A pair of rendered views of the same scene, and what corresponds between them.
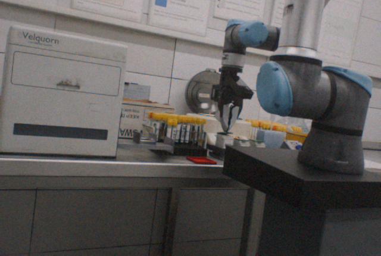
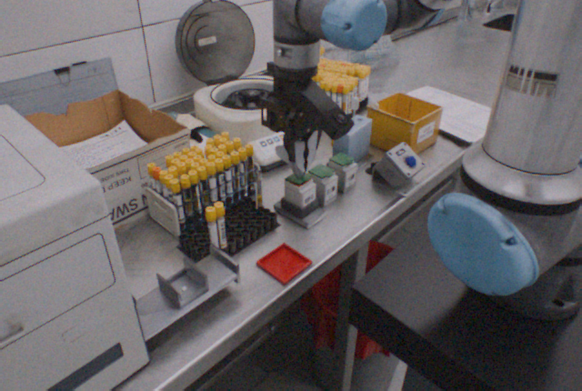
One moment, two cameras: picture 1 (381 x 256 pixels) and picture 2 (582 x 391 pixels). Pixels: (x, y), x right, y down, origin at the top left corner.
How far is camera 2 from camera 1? 0.70 m
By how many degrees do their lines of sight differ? 34
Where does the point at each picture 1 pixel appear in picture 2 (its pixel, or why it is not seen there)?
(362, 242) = not seen: hidden behind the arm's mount
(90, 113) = (72, 345)
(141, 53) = not seen: outside the picture
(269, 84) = (484, 256)
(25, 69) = not seen: outside the picture
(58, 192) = not seen: hidden behind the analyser
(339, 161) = (563, 303)
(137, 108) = (124, 166)
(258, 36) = (371, 33)
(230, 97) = (305, 125)
